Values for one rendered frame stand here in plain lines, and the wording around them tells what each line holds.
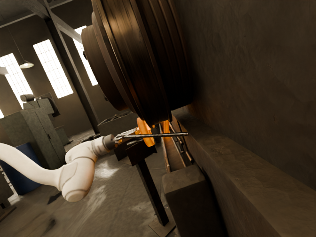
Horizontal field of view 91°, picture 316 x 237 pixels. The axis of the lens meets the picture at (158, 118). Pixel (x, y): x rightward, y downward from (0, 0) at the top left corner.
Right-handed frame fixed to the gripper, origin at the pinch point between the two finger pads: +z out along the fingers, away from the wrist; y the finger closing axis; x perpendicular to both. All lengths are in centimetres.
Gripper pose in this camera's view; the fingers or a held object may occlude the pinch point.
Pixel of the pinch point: (144, 128)
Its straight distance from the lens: 79.0
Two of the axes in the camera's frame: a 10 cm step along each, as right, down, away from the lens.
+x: -3.8, -9.1, -1.7
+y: 0.4, 1.7, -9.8
